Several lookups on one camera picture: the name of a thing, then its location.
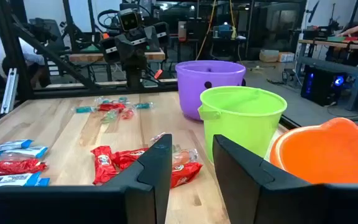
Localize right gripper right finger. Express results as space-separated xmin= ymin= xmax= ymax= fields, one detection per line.
xmin=213 ymin=134 xmax=358 ymax=224

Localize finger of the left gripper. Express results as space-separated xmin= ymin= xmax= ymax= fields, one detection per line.
xmin=99 ymin=36 xmax=121 ymax=65
xmin=152 ymin=21 xmax=170 ymax=48

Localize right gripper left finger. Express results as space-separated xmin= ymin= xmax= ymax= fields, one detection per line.
xmin=0 ymin=133 xmax=173 ymax=224

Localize red candy bar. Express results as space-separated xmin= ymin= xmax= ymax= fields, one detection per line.
xmin=112 ymin=147 xmax=149 ymax=171
xmin=97 ymin=102 xmax=126 ymax=112
xmin=90 ymin=145 xmax=120 ymax=187
xmin=0 ymin=158 xmax=48 ymax=180
xmin=170 ymin=161 xmax=204 ymax=189

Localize orange candy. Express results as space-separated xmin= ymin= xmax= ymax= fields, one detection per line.
xmin=172 ymin=148 xmax=200 ymax=166

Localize green candy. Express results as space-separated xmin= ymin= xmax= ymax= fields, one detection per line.
xmin=101 ymin=110 xmax=120 ymax=124

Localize red candy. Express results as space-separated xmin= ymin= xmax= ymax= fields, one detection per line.
xmin=119 ymin=108 xmax=135 ymax=121

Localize blue white candy bar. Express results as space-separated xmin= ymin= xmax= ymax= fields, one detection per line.
xmin=0 ymin=146 xmax=49 ymax=160
xmin=0 ymin=171 xmax=51 ymax=192
xmin=0 ymin=139 xmax=34 ymax=156

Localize purple halloween bucket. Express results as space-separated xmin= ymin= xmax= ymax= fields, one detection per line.
xmin=175 ymin=60 xmax=247 ymax=121

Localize orange halloween bucket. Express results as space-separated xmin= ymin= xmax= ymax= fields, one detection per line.
xmin=268 ymin=117 xmax=358 ymax=185

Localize green halloween bucket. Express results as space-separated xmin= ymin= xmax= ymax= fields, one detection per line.
xmin=197 ymin=85 xmax=288 ymax=164

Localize wooden workbench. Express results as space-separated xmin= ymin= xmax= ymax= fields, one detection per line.
xmin=68 ymin=49 xmax=167 ymax=63

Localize blue equipment box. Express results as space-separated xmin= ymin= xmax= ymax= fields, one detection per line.
xmin=218 ymin=22 xmax=233 ymax=40

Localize silver aluminium extrusion piece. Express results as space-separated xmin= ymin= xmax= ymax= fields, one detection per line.
xmin=0 ymin=67 xmax=20 ymax=115

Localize cardboard box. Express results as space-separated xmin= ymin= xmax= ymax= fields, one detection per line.
xmin=277 ymin=51 xmax=296 ymax=63
xmin=259 ymin=49 xmax=280 ymax=63

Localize black computer tower blue light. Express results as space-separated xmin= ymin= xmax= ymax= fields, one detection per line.
xmin=300 ymin=64 xmax=358 ymax=107

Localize wooden table grey legs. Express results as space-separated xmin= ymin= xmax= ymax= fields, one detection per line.
xmin=296 ymin=39 xmax=358 ymax=113

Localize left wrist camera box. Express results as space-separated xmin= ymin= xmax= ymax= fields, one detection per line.
xmin=117 ymin=8 xmax=143 ymax=32

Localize yellow hanging cable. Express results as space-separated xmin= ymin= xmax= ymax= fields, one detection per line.
xmin=195 ymin=0 xmax=218 ymax=62
xmin=228 ymin=0 xmax=238 ymax=40

